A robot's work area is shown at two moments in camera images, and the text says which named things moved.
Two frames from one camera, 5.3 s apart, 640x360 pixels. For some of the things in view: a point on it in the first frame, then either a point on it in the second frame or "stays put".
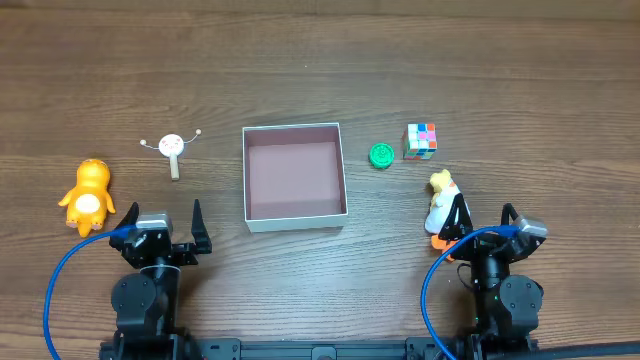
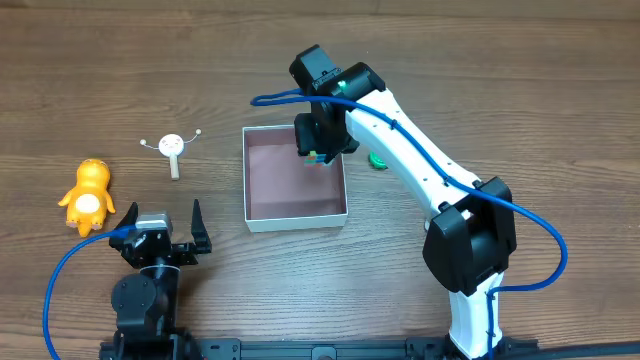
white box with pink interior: [295, 177] stays put
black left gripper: [167, 250] stays put
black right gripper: [486, 248] → [312, 145]
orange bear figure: [86, 202] stays put
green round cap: [381, 155] stays put
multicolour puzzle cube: [422, 141] → [316, 160]
